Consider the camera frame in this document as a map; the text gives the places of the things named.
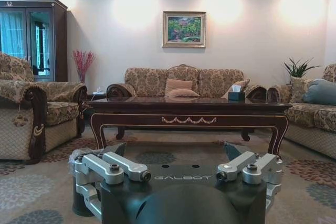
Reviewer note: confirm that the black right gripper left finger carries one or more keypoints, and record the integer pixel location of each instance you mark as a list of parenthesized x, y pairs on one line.
[(94, 164)]

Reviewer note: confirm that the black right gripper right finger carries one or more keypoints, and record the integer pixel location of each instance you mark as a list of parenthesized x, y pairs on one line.
[(260, 165)]

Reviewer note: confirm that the floral patterned floor rug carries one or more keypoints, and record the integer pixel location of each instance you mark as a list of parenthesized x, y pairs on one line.
[(31, 182)]

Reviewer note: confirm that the crumpled clear plastic wrapper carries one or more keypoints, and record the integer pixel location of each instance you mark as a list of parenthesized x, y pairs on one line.
[(74, 155)]

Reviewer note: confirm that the patterned sofa with blue cushion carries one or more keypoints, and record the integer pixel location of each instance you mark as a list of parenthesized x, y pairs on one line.
[(312, 121)]

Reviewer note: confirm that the dark tissue box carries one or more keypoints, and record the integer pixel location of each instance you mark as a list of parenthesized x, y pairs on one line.
[(236, 95)]

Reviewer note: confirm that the patterned armchair with wooden arm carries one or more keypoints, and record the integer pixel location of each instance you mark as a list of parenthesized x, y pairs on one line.
[(29, 113)]

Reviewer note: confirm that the patterned beige cushion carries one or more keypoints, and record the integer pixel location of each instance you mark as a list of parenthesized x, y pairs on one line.
[(237, 85), (299, 89)]

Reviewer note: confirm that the dark wooden coffee table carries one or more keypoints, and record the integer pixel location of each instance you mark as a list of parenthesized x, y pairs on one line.
[(187, 113)]

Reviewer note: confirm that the blue-grey cushion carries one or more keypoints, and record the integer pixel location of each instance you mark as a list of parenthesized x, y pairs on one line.
[(321, 93)]

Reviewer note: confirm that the red flowers in vase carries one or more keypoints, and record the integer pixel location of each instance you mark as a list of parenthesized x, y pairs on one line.
[(83, 62)]

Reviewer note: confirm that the green potted plant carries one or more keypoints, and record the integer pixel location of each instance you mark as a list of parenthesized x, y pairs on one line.
[(298, 68)]

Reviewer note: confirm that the plain tan cushion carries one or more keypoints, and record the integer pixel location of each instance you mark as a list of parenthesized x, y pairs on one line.
[(183, 93), (179, 85)]

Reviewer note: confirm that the patterned three-seat sofa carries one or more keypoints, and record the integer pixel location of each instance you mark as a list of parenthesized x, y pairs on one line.
[(183, 79)]

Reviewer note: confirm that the dark wooden glass-door cabinet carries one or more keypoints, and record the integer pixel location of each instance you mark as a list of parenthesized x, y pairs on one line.
[(34, 40)]

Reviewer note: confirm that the gold framed landscape painting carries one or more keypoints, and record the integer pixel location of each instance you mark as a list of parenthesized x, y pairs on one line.
[(184, 29)]

